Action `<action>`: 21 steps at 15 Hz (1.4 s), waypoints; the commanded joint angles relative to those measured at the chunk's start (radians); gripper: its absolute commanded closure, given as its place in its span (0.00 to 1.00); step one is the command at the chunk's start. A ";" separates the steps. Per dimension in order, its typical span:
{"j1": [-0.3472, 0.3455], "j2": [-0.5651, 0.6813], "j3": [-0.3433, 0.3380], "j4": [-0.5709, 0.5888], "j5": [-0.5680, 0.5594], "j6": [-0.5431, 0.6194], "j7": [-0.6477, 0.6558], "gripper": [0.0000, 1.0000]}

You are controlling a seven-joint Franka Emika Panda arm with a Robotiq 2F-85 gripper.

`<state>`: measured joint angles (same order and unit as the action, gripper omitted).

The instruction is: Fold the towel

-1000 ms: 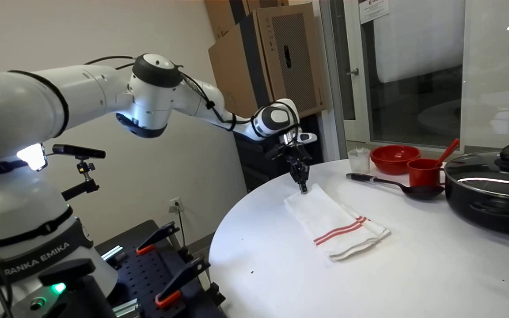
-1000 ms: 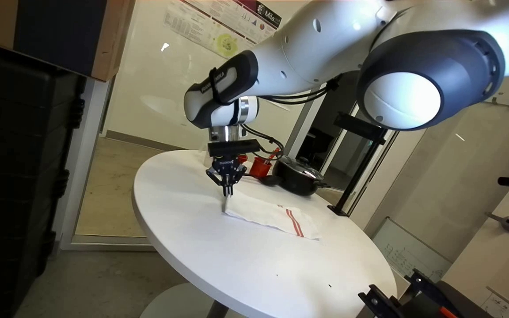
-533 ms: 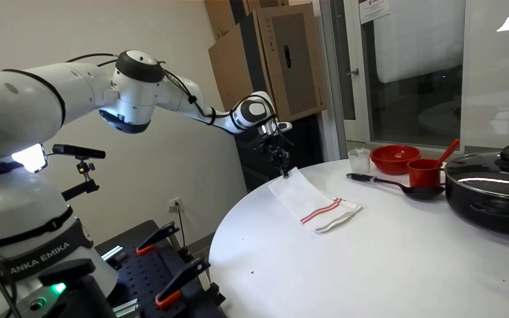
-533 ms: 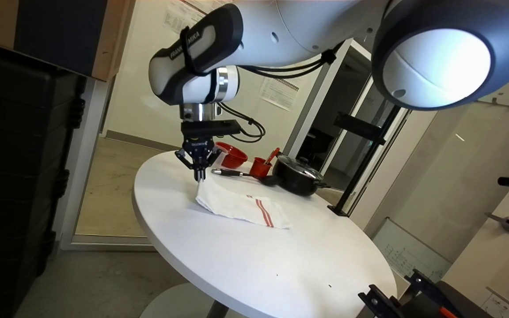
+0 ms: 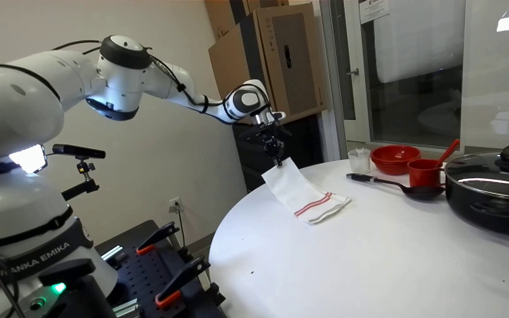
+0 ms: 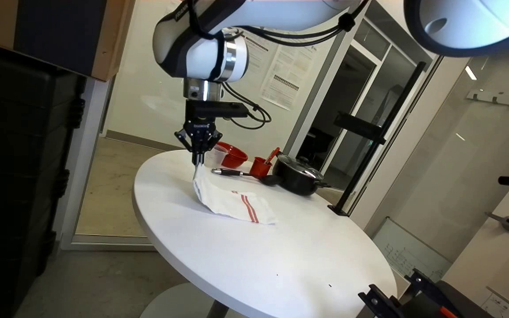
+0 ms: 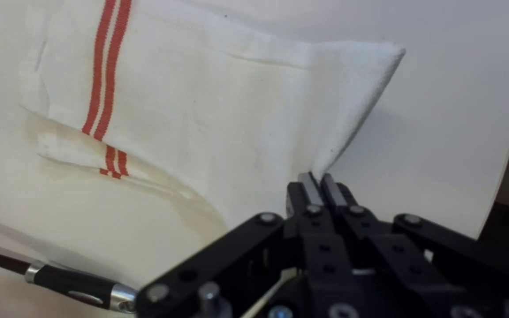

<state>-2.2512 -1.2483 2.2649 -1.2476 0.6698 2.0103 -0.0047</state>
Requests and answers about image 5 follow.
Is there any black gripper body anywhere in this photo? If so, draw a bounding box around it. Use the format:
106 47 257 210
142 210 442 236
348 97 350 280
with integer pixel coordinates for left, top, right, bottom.
255 109 288 150

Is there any white towel with red stripes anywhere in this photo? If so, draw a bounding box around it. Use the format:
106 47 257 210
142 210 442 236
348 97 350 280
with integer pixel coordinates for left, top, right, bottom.
260 155 354 225

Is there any black cabinet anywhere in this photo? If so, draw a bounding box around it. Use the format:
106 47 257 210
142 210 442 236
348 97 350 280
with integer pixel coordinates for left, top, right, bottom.
234 112 327 192

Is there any clear plastic cup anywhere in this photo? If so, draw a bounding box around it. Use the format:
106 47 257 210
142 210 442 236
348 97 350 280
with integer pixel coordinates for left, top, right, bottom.
348 146 375 174

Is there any plain brown cardboard box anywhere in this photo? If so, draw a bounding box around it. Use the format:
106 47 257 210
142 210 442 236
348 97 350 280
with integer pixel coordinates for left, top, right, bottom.
209 22 262 98

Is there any large cardboard box dark print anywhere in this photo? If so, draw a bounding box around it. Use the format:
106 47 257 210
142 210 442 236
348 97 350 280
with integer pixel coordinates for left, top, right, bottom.
253 3 331 121

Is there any red bowl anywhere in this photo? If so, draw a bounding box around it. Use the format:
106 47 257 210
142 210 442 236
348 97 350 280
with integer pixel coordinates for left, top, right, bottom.
370 142 423 176

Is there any small stacked cardboard box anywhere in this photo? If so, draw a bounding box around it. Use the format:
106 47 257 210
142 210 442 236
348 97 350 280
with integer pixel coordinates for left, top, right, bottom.
203 0 253 40

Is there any red measuring cup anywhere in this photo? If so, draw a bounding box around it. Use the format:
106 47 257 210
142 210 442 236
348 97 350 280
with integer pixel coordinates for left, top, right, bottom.
407 137 462 188

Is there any black spatula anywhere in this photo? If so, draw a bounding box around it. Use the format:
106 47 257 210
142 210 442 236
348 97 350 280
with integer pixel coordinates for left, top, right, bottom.
345 171 446 201

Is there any white paper door sign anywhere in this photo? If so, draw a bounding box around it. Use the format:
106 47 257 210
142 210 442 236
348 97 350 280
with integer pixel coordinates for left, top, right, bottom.
357 0 393 24

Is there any dark blue workbench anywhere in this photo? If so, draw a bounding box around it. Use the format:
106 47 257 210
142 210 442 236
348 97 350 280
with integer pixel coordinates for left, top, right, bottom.
94 218 230 318

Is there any black cooking pot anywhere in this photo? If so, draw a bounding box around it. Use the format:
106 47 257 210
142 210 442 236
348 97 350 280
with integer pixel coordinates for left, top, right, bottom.
444 169 509 238

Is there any glass door white frame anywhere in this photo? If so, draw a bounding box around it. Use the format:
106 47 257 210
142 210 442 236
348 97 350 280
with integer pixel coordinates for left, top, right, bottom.
318 0 469 160

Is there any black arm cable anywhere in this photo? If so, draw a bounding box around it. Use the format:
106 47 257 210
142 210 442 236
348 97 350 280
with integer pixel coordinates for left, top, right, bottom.
53 36 234 116

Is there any black camera on mount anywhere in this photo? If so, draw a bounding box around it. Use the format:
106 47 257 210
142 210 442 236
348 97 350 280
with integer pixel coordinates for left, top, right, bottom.
51 141 108 201

